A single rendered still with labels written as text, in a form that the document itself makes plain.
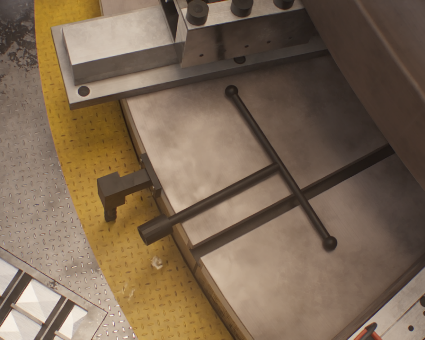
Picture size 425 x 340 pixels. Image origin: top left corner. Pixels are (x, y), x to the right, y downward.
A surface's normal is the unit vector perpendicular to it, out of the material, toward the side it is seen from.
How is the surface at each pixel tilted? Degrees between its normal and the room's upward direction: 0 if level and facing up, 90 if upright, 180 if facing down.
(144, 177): 0
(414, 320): 0
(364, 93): 90
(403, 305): 0
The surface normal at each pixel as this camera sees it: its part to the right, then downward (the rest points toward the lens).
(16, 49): 0.12, -0.38
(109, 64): 0.33, 0.72
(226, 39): 0.30, 0.89
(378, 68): -0.87, 0.40
